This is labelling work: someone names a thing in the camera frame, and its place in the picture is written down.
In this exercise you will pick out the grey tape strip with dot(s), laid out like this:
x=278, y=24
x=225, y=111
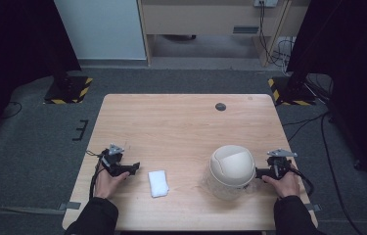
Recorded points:
x=313, y=207
x=70, y=206

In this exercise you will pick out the grey power strip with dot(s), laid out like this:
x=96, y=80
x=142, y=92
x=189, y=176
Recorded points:
x=266, y=2

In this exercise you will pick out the white round bowl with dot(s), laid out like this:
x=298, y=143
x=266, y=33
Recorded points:
x=232, y=168

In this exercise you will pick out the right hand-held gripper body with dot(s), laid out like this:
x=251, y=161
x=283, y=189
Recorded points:
x=279, y=164

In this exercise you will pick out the person's right hand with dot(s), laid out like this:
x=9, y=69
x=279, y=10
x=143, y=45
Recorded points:
x=287, y=187

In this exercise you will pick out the person's left hand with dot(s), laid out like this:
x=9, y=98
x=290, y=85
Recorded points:
x=106, y=184

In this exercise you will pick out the black curtain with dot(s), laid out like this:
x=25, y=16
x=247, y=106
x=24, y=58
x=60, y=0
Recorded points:
x=14, y=49
x=354, y=65

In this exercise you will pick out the light wooden desk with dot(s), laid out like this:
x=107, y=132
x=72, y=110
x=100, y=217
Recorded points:
x=204, y=19

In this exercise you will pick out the white tissue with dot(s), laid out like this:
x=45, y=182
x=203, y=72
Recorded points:
x=158, y=184

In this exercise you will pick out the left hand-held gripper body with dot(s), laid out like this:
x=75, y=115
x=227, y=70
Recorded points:
x=112, y=160

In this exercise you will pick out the black stand base hazard stripes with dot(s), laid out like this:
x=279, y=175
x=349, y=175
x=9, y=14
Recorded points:
x=290, y=93
x=68, y=90

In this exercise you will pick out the grey round table grommet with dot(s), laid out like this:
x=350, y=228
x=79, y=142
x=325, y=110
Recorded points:
x=220, y=106

